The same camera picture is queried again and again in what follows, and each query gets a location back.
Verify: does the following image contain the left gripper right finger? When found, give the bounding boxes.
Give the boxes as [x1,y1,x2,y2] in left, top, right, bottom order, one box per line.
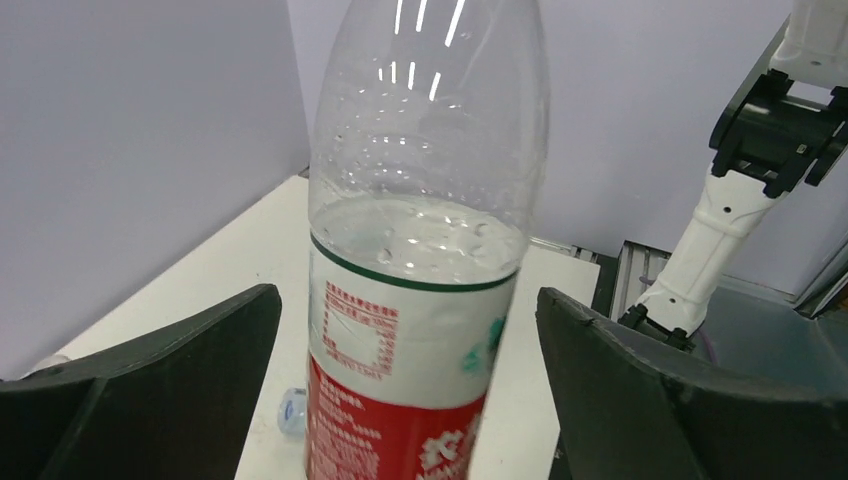
[536,287,847,479]

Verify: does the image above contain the clear bottle blue cap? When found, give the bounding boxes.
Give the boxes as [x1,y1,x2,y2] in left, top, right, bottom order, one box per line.
[277,387,308,438]

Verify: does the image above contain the clear bottle red blue label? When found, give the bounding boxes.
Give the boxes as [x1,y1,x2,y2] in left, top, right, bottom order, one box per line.
[304,1,550,479]

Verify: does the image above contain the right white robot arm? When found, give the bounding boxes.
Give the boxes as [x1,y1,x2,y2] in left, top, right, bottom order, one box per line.
[618,1,847,352]

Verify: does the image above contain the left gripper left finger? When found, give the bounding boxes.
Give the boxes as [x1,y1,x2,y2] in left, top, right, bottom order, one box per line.
[1,284,282,479]

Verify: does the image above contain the aluminium rail frame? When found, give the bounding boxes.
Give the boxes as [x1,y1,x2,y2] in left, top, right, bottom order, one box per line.
[531,238,847,319]

